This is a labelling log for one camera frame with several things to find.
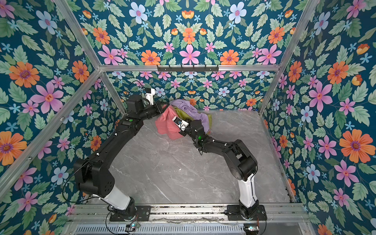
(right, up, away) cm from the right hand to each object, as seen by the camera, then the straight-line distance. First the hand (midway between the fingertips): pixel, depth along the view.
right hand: (179, 117), depth 87 cm
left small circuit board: (-21, -55, -17) cm, 61 cm away
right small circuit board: (+38, -55, -17) cm, 69 cm away
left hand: (-3, +9, -13) cm, 16 cm away
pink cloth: (-10, -4, +5) cm, 12 cm away
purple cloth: (+6, +8, +17) cm, 20 cm away
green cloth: (+2, +1, +6) cm, 6 cm away
